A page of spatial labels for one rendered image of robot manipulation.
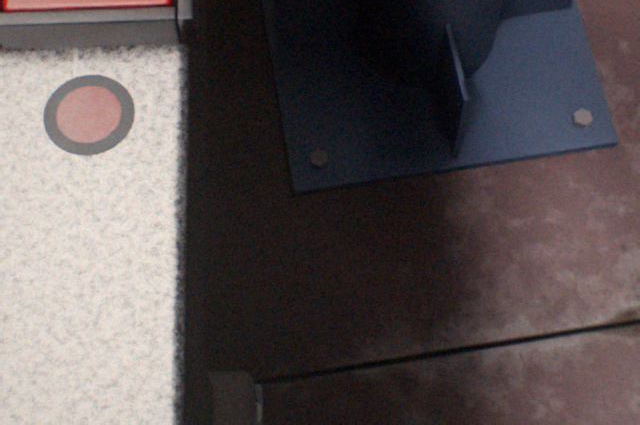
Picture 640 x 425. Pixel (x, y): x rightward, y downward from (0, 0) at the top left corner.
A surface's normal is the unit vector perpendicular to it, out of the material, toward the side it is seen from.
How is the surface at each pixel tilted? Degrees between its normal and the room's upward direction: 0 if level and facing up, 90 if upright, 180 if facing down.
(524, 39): 0
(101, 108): 0
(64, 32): 90
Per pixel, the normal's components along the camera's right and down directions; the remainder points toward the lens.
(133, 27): 0.03, 0.90
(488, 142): -0.01, -0.43
